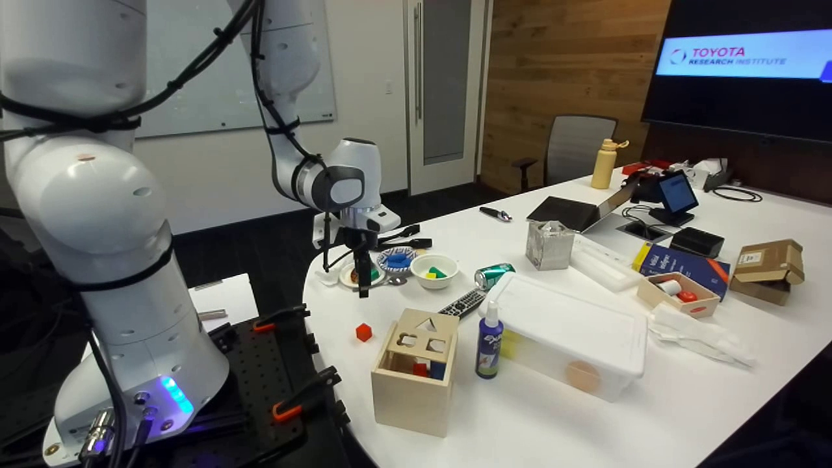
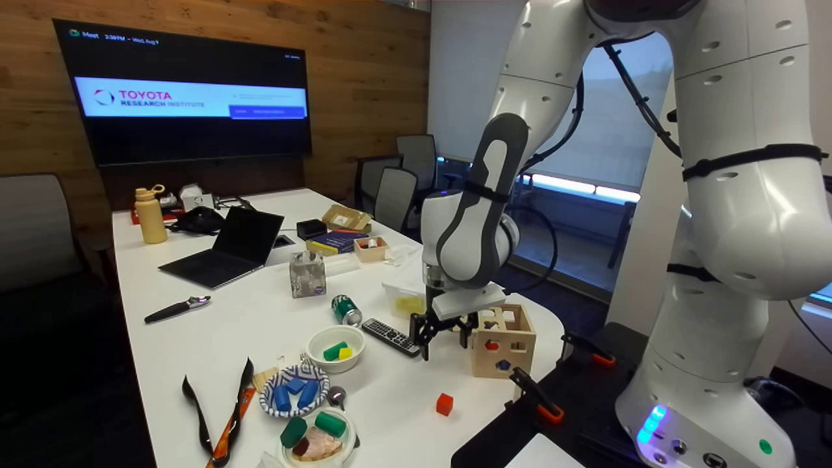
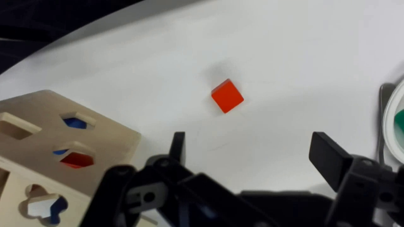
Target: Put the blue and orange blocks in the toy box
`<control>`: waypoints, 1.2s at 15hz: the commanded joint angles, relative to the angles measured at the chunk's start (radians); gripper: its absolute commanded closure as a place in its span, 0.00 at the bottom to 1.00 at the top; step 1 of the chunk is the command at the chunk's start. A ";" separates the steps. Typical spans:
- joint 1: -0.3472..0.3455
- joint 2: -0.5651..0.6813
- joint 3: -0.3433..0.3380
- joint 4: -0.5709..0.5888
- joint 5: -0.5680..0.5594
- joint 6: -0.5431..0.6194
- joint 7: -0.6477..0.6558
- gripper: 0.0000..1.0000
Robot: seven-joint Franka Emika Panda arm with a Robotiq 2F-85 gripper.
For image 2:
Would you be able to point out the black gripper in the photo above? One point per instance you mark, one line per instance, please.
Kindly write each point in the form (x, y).
(446, 324)

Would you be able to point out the wooden shape sorter toy box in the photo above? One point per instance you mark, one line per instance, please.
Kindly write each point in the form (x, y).
(508, 347)

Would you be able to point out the orange block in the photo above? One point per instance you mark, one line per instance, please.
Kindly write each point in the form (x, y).
(446, 403)

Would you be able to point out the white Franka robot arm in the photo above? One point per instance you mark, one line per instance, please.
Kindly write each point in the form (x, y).
(745, 217)

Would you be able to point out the white bowl with toy blocks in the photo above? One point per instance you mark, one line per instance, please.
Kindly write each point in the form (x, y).
(334, 355)

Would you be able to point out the cardboard box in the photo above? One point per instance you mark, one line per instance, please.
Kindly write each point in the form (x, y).
(347, 218)

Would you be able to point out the small black box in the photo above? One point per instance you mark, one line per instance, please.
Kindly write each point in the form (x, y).
(311, 230)

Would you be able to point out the black remote control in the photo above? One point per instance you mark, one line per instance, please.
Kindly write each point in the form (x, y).
(391, 337)

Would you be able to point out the clear plastic storage bin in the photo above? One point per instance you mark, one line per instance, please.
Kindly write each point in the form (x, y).
(406, 299)

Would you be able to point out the green can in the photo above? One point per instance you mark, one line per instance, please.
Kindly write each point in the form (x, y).
(343, 309)

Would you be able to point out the black clamp orange tip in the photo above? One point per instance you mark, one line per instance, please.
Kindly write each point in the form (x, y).
(590, 350)
(536, 395)

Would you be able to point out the small wooden tray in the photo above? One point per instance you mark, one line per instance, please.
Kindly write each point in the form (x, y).
(370, 251)

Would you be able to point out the blue book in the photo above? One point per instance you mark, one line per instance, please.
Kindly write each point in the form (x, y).
(338, 243)

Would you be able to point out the white paper sheet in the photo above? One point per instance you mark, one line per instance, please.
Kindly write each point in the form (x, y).
(542, 452)

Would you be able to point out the grey office chair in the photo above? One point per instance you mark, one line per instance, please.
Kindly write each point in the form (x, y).
(396, 198)
(420, 159)

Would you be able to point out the grey cube container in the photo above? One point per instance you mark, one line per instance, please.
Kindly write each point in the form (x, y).
(308, 276)

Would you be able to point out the blue white patterned plate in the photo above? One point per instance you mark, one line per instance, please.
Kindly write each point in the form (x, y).
(295, 391)

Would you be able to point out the black mounting breadboard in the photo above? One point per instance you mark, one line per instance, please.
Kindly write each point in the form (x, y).
(588, 407)

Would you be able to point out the white bowl with green toys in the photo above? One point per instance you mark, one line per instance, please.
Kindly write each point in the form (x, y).
(316, 441)

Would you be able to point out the orange black tongs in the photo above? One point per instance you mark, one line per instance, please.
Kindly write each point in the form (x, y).
(233, 424)

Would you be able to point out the black laptop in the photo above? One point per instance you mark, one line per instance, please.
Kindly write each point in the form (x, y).
(224, 251)

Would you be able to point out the black marker pen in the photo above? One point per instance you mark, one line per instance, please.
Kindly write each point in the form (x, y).
(175, 309)

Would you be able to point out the black bag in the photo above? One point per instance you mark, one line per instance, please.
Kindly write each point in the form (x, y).
(198, 221)

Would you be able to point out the white device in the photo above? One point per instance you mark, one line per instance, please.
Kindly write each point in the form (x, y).
(192, 195)

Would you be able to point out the yellow water bottle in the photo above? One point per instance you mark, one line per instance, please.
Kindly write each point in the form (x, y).
(149, 218)

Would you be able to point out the large grey chair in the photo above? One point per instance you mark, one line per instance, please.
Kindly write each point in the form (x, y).
(34, 230)

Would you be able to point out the wall mounted TV screen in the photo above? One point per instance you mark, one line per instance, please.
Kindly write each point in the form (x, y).
(183, 91)

